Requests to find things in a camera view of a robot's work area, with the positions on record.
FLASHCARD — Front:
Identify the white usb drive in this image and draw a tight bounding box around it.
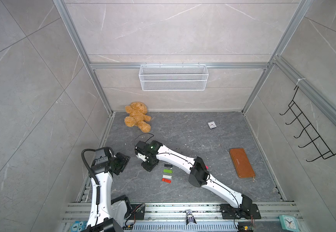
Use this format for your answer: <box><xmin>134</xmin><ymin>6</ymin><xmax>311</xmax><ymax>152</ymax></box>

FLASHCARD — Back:
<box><xmin>163</xmin><ymin>175</ymin><xmax>172</xmax><ymax>180</ymax></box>

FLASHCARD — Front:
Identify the green usb drive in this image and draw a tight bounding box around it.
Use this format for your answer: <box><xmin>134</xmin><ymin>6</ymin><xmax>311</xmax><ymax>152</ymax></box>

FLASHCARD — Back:
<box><xmin>163</xmin><ymin>169</ymin><xmax>173</xmax><ymax>174</ymax></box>

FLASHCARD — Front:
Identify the red usb drive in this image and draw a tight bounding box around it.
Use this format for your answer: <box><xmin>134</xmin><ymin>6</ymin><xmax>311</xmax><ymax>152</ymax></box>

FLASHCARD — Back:
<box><xmin>162</xmin><ymin>178</ymin><xmax>171</xmax><ymax>183</ymax></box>

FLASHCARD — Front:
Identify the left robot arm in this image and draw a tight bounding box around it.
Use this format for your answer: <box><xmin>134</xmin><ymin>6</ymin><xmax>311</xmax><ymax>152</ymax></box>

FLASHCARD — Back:
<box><xmin>81</xmin><ymin>147</ymin><xmax>132</xmax><ymax>232</ymax></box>

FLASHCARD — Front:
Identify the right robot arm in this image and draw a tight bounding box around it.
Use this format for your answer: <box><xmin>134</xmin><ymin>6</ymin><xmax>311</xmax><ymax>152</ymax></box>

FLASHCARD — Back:
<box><xmin>135</xmin><ymin>140</ymin><xmax>253</xmax><ymax>219</ymax></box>

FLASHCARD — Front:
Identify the brown teddy bear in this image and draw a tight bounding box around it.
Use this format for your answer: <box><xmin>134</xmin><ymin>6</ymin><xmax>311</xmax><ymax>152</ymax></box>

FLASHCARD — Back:
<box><xmin>124</xmin><ymin>101</ymin><xmax>152</xmax><ymax>133</ymax></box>

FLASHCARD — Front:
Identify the small purple figurine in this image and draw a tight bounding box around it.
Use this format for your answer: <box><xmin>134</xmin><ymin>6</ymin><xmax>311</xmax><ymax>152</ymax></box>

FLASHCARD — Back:
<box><xmin>185</xmin><ymin>209</ymin><xmax>197</xmax><ymax>225</ymax></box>

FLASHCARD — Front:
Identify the light blue device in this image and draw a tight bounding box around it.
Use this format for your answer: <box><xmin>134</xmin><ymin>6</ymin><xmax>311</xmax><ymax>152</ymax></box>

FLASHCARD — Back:
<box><xmin>67</xmin><ymin>221</ymin><xmax>87</xmax><ymax>232</ymax></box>

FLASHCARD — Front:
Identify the small square clock face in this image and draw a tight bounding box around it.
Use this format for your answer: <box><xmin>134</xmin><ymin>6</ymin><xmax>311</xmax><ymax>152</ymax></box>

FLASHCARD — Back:
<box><xmin>208</xmin><ymin>121</ymin><xmax>217</xmax><ymax>129</ymax></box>

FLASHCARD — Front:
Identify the brown leather wallet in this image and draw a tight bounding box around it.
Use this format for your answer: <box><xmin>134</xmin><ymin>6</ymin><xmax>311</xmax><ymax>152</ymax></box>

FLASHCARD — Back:
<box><xmin>229</xmin><ymin>148</ymin><xmax>256</xmax><ymax>182</ymax></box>

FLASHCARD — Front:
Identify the teal alarm clock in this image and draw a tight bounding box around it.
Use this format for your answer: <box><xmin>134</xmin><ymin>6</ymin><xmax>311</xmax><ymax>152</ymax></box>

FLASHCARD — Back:
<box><xmin>279</xmin><ymin>215</ymin><xmax>300</xmax><ymax>232</ymax></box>

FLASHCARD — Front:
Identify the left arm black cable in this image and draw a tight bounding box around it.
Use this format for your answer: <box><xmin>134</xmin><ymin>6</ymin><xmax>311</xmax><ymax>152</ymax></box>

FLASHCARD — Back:
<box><xmin>81</xmin><ymin>148</ymin><xmax>99</xmax><ymax>186</ymax></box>

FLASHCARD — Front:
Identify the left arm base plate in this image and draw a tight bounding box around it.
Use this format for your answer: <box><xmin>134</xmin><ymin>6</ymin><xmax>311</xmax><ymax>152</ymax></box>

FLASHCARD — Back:
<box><xmin>124</xmin><ymin>203</ymin><xmax>146</xmax><ymax>220</ymax></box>

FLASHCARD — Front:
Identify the white wire mesh basket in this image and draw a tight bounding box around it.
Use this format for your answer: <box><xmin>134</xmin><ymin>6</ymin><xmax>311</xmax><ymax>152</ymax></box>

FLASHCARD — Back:
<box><xmin>139</xmin><ymin>64</ymin><xmax>209</xmax><ymax>91</ymax></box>

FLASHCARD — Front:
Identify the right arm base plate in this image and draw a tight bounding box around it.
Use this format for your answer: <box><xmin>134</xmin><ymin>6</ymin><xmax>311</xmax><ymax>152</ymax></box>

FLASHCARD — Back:
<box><xmin>220</xmin><ymin>204</ymin><xmax>261</xmax><ymax>219</ymax></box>

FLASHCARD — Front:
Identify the black wire hook rack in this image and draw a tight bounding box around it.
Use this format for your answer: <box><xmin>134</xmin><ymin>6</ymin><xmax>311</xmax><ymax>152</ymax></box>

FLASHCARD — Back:
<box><xmin>279</xmin><ymin>86</ymin><xmax>336</xmax><ymax>162</ymax></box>

